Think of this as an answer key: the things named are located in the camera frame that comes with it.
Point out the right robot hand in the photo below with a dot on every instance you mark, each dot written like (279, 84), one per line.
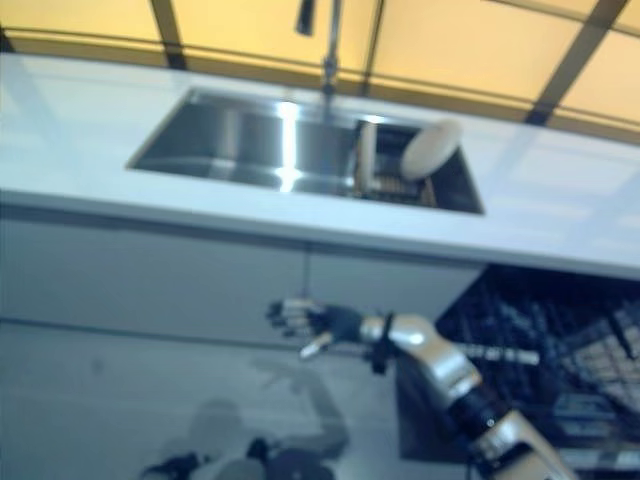
(337, 325)

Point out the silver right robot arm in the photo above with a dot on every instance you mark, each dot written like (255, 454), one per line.
(445, 370)

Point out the cream round plate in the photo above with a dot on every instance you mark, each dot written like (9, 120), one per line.
(368, 155)
(430, 150)

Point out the chrome gooseneck kitchen faucet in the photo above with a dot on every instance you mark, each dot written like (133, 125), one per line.
(331, 55)

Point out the built-in dishwasher with open door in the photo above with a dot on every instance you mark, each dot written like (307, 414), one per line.
(575, 425)

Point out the stainless steel sink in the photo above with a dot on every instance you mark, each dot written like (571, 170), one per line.
(240, 145)

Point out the narrow white cabinet door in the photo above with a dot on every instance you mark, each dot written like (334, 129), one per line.
(380, 285)

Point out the black dish drying rack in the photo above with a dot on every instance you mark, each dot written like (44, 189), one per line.
(390, 170)

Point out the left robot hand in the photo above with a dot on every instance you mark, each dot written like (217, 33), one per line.
(175, 467)

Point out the wide white cabinet door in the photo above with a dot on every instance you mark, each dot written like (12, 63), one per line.
(150, 270)

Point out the yellow window with dark frame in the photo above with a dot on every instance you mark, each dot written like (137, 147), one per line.
(475, 45)

